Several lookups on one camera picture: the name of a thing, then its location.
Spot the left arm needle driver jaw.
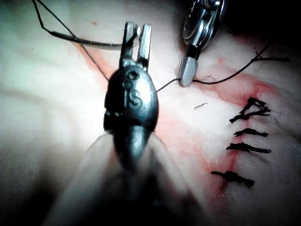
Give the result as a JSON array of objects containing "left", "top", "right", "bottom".
[
  {"left": 137, "top": 23, "right": 152, "bottom": 69},
  {"left": 119, "top": 21, "right": 140, "bottom": 69}
]

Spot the left arm needle driver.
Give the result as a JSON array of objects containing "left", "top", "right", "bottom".
[{"left": 104, "top": 64, "right": 160, "bottom": 135}]

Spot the right arm needle driver jaw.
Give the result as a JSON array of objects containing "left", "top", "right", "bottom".
[
  {"left": 179, "top": 58, "right": 186, "bottom": 85},
  {"left": 182, "top": 44, "right": 199, "bottom": 87}
]

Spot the right arm needle driver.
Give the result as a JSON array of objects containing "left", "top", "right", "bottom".
[{"left": 182, "top": 0, "right": 228, "bottom": 51}]

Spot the black thread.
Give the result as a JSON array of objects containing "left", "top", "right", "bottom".
[{"left": 32, "top": 0, "right": 290, "bottom": 93}]

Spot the tissue pad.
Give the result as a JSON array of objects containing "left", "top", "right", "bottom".
[{"left": 0, "top": 0, "right": 301, "bottom": 226}]

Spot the black stitching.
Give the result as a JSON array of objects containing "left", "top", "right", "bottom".
[{"left": 211, "top": 97, "right": 273, "bottom": 188}]

